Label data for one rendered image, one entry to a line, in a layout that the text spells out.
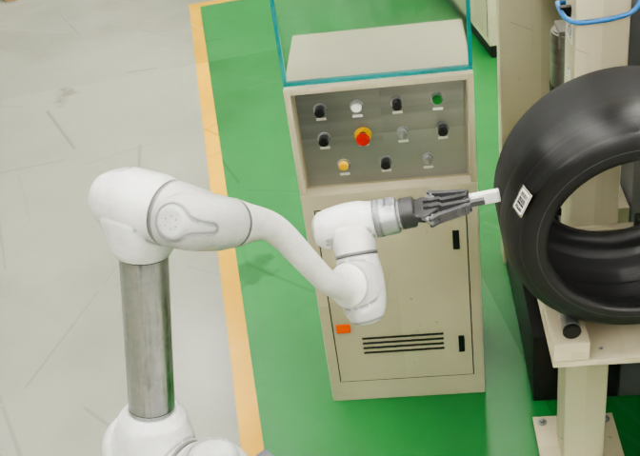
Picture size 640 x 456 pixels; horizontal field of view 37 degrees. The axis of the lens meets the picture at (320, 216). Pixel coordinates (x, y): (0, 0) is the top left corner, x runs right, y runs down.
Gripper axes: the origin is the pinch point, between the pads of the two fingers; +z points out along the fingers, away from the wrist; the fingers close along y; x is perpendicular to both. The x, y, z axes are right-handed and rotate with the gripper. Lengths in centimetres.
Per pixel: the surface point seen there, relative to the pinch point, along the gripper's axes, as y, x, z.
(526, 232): -12.0, 3.3, 7.5
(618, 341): -4, 48, 25
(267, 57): 366, 109, -120
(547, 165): -9.5, -11.6, 14.5
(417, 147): 65, 21, -17
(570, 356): -10.0, 44.8, 12.9
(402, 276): 60, 65, -32
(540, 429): 41, 125, 2
